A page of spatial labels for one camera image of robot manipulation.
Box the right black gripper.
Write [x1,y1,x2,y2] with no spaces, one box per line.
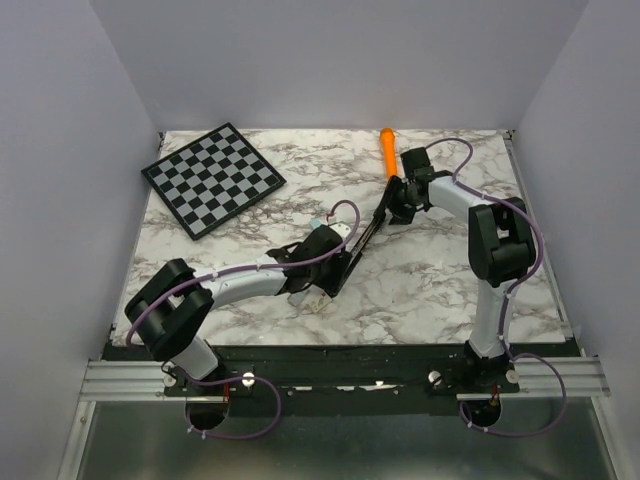
[373,175,421,226]

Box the black stapler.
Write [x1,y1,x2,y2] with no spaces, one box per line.
[323,176,404,298]

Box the white staples box sleeve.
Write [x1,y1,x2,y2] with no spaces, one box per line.
[306,294,332,314]

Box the light blue stapler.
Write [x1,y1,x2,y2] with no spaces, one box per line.
[310,219,324,230]

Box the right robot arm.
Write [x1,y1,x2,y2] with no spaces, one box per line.
[388,147,540,392]

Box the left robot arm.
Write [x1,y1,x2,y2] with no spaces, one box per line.
[124,223,352,395]

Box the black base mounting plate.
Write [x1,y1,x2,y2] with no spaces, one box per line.
[102,342,521,419]

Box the black grey chessboard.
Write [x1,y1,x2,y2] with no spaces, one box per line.
[142,123,286,241]

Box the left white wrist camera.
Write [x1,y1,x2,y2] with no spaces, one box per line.
[327,222,352,242]

